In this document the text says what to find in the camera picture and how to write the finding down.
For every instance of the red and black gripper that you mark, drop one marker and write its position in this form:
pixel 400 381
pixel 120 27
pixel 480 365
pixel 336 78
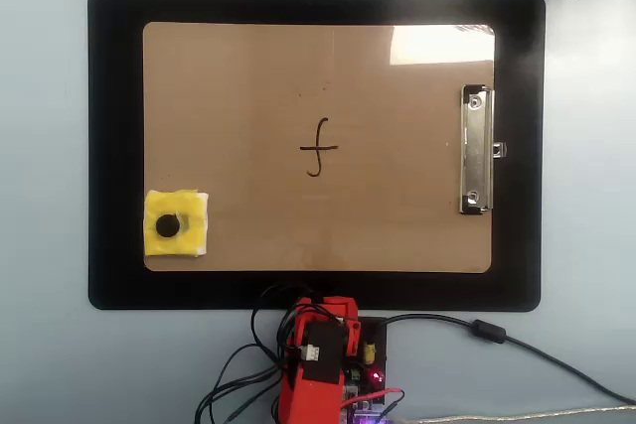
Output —
pixel 325 309

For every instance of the yellow sponge with black knob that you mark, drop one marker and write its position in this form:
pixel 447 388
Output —
pixel 186 235

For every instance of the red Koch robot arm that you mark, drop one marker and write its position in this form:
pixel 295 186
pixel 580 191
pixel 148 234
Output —
pixel 310 389

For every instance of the black electronics control board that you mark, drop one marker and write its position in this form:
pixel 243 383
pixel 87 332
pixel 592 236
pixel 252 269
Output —
pixel 375 362

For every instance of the silver metal clipboard clip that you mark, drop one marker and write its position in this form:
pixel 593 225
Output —
pixel 476 156

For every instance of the brown clipboard board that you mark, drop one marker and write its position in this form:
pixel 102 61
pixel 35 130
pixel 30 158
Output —
pixel 248 96

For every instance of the black rectangular desk mat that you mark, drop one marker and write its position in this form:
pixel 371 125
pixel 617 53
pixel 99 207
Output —
pixel 114 146

